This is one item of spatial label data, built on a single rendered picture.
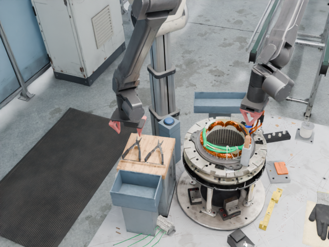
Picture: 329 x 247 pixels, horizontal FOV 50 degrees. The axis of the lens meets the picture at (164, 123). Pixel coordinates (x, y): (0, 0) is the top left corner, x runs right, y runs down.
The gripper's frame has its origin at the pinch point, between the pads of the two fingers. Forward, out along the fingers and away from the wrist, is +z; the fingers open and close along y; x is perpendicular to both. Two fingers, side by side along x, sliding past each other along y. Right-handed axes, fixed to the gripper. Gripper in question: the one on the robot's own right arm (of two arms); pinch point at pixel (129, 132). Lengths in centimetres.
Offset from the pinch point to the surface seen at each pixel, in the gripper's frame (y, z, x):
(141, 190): 6.8, 17.5, -13.0
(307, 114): 102, 116, 157
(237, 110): 40, 12, 34
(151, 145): 7.1, 10.1, 3.8
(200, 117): 12, 121, 140
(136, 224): 6.1, 30.4, -20.4
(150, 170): 9.8, 9.6, -9.0
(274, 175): 60, 36, 19
